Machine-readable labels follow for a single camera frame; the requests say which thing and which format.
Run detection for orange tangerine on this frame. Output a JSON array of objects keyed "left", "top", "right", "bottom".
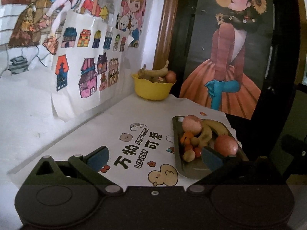
[
  {"left": 183, "top": 131, "right": 194, "bottom": 139},
  {"left": 180, "top": 136, "right": 191, "bottom": 146}
]

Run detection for metal tray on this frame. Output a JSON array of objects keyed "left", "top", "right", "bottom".
[{"left": 172, "top": 116, "right": 248, "bottom": 179}]

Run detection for large red apple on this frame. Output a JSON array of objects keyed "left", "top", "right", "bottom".
[{"left": 214, "top": 135, "right": 238, "bottom": 157}]

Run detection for girl with teddy drawing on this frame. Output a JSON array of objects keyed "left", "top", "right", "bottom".
[{"left": 116, "top": 0, "right": 147, "bottom": 48}]

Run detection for yellow fruit bowl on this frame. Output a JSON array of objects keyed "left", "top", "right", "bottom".
[{"left": 132, "top": 74, "right": 174, "bottom": 101}]

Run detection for small red apple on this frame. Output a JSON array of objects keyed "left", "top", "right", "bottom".
[{"left": 182, "top": 115, "right": 202, "bottom": 135}]

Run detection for small red tomato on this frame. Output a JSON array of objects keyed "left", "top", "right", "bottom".
[
  {"left": 193, "top": 147, "right": 202, "bottom": 158},
  {"left": 184, "top": 144, "right": 194, "bottom": 152}
]

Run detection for banana in bowl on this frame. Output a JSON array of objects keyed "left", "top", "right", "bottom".
[{"left": 137, "top": 60, "right": 169, "bottom": 78}]

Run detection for brown wooden frame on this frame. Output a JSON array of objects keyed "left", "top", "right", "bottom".
[{"left": 153, "top": 0, "right": 178, "bottom": 70}]

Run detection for yellow-green banana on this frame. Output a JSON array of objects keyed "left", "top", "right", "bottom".
[
  {"left": 202, "top": 119, "right": 229, "bottom": 136},
  {"left": 198, "top": 124, "right": 212, "bottom": 147}
]

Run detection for houses drawing paper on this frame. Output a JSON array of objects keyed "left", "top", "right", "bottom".
[{"left": 51, "top": 11, "right": 133, "bottom": 122}]

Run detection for girl in orange dress poster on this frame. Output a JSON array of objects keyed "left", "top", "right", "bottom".
[{"left": 179, "top": 0, "right": 267, "bottom": 119}]

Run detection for red fruit in bowl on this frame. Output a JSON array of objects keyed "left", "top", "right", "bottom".
[{"left": 165, "top": 71, "right": 176, "bottom": 84}]

